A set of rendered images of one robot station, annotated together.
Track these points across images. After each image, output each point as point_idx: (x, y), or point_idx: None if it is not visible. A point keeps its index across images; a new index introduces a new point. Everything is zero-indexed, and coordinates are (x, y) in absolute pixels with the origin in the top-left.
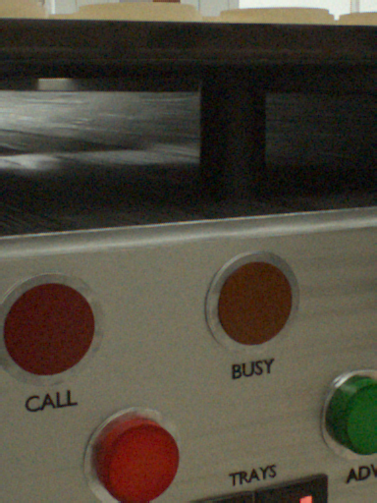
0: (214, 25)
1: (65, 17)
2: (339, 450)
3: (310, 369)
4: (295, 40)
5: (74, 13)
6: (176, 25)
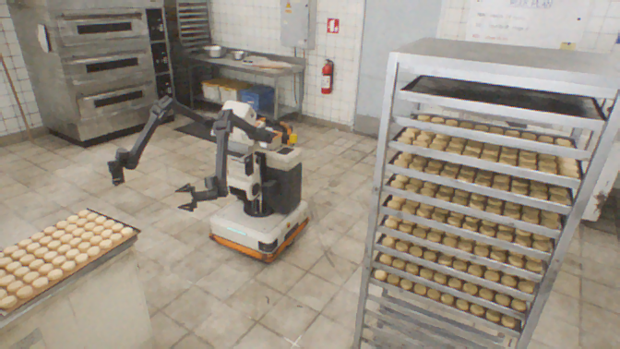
0: (114, 219)
1: (103, 227)
2: None
3: None
4: (110, 218)
5: (111, 224)
6: (116, 220)
